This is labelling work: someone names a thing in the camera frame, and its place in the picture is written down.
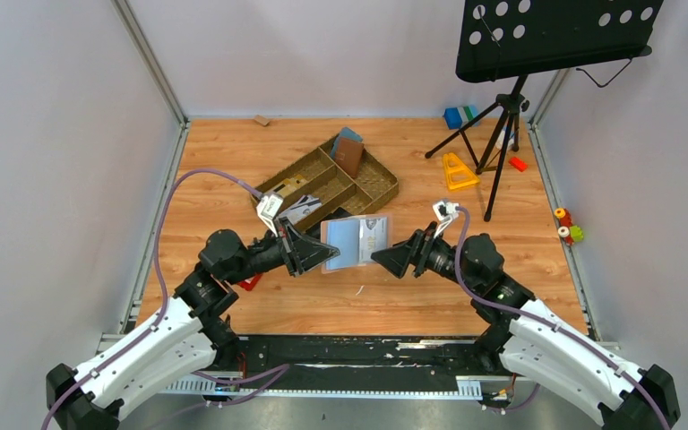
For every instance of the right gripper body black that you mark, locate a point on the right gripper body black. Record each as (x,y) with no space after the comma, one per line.
(432,255)

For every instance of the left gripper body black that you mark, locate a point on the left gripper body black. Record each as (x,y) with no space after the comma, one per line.
(288,252)

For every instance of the white VIP card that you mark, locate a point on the white VIP card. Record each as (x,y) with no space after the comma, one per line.
(373,237)
(308,200)

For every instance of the pink card holder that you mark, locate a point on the pink card holder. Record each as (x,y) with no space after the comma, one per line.
(343,233)

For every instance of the white patterned card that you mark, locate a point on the white patterned card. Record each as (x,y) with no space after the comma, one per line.
(297,213)

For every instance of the black card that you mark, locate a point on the black card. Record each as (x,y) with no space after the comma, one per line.
(339,213)

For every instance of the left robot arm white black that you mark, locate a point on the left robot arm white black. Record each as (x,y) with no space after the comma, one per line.
(187,333)

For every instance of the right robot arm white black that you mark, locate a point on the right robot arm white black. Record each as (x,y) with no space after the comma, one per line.
(525,337)

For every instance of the gold card in tray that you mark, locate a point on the gold card in tray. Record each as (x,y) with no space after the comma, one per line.
(289,185)

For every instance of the blue card wallet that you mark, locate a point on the blue card wallet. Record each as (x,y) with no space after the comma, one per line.
(345,133)

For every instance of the red box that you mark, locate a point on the red box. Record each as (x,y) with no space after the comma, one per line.
(251,283)

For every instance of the woven olive divided tray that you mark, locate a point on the woven olive divided tray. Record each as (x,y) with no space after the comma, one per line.
(374,186)

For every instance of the yellow triangular toy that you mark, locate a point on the yellow triangular toy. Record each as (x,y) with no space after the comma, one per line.
(458,176)

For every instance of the brown leather wallet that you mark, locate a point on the brown leather wallet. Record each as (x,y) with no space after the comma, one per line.
(349,156)

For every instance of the small red block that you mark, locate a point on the small red block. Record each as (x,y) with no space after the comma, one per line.
(518,164)

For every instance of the small cardboard piece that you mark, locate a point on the small cardboard piece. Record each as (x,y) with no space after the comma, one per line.
(262,120)

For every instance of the blue green block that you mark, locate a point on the blue green block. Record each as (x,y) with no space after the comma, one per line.
(457,117)

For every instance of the orange red toy piece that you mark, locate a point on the orange red toy piece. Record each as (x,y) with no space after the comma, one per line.
(563,217)

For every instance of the green red toy piece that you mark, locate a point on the green red toy piece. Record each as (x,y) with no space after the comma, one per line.
(571,234)

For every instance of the black music stand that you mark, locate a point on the black music stand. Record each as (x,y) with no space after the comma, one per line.
(515,39)

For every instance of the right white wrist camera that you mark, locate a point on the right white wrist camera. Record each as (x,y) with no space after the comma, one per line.
(446,212)

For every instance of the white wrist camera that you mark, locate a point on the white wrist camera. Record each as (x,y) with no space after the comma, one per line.
(446,212)
(267,210)

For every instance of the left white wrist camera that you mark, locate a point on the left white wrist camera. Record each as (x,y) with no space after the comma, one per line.
(267,210)

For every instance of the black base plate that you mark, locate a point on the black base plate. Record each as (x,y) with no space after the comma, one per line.
(363,363)

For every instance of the aluminium frame rail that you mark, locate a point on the aluminium frame rail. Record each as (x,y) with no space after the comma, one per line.
(214,385)

